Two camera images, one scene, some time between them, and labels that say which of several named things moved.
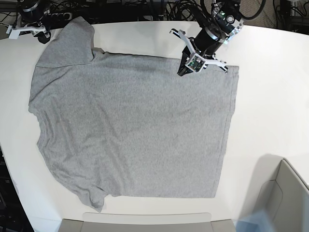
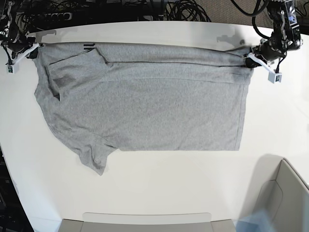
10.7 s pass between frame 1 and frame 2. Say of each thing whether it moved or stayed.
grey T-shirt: moved
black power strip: stayed
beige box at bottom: stayed
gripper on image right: moved
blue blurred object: stayed
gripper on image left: moved
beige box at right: stayed
